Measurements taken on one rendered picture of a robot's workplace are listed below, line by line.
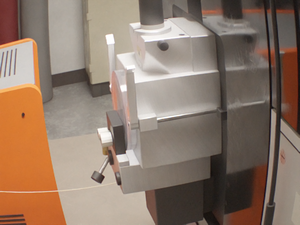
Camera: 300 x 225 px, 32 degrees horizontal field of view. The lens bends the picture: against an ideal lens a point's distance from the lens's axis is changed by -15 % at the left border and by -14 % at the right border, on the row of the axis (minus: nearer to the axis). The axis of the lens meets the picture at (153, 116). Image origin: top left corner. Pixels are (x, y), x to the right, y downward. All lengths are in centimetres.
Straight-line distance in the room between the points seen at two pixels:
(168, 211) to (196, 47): 20
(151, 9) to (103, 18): 316
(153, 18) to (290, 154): 25
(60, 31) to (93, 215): 287
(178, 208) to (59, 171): 91
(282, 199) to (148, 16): 26
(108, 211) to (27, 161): 39
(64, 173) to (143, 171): 93
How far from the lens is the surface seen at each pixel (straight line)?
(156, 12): 61
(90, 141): 172
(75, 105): 386
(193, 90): 61
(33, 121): 100
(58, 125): 361
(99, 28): 378
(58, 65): 420
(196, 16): 67
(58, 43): 415
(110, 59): 69
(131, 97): 58
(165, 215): 69
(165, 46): 58
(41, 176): 105
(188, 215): 70
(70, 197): 145
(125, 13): 378
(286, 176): 45
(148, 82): 59
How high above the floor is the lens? 146
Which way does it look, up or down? 24 degrees down
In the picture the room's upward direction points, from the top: 4 degrees counter-clockwise
